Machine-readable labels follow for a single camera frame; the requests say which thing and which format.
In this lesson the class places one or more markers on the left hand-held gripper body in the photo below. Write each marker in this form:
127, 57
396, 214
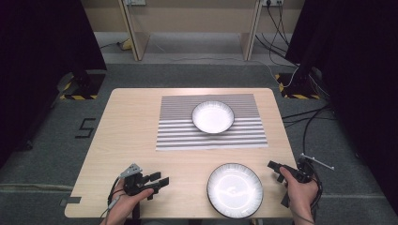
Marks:
134, 184

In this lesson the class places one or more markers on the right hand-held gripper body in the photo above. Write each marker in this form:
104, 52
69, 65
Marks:
305, 172

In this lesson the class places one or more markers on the white plate with dark rim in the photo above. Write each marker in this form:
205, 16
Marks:
212, 117
234, 190

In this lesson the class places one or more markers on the person's left hand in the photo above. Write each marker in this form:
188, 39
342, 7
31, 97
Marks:
125, 204

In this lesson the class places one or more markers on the person's right hand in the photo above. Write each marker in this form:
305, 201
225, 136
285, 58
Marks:
300, 195

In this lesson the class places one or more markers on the striped grey white placemat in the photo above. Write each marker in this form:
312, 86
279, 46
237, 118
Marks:
175, 134

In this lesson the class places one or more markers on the stand base with hazard tape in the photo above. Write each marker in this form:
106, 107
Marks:
297, 92
83, 86

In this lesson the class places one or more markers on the black curtain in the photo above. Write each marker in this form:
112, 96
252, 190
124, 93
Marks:
359, 78
37, 62

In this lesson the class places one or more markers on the small yellow object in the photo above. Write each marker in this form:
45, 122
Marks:
126, 44

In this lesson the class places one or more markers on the beige wooden desk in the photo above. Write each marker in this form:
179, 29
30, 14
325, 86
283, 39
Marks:
137, 37

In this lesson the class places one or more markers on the white wall socket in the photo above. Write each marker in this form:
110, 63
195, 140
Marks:
271, 2
135, 2

